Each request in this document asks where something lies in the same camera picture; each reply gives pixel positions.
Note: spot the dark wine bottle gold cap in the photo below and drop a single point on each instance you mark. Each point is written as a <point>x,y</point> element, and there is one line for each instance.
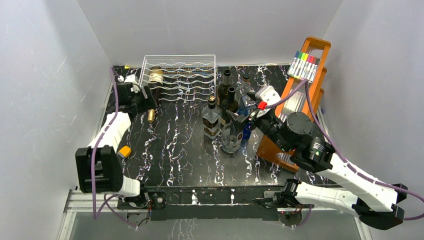
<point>229,104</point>

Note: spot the yellow grey small block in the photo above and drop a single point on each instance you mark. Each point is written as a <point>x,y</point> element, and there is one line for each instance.
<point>124,152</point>

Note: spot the pack of coloured markers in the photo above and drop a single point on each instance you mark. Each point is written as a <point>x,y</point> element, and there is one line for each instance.
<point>304,67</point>

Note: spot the blue square glass bottle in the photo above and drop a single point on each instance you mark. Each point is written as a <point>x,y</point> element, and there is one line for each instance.
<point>246,107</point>

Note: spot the white wire wine rack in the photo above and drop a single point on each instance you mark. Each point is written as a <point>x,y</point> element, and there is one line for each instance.
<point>180,77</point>

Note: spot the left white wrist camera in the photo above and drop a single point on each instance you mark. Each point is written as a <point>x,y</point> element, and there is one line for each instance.
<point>129,80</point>

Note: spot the brown rack bottle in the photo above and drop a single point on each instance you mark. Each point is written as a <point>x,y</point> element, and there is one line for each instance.
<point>223,87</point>

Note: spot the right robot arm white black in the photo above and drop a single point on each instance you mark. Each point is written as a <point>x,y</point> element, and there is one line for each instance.
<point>361,196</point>

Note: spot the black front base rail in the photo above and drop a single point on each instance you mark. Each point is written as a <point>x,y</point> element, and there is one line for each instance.
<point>211,202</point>

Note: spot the clear ribbed glass bottle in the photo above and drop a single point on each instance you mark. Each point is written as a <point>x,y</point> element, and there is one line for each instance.
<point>244,87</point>

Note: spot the clear round glass bottle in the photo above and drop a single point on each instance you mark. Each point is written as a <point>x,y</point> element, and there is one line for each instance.
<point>211,116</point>

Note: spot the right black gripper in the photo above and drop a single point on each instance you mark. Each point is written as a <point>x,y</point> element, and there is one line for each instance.
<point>251,117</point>

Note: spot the aluminium frame rail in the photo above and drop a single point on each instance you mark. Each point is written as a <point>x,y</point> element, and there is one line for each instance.
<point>99,198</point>

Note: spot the clear labelled glass bottle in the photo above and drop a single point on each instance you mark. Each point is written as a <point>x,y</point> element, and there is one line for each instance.
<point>232,134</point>

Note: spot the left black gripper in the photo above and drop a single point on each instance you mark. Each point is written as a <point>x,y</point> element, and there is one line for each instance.
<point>149,103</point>

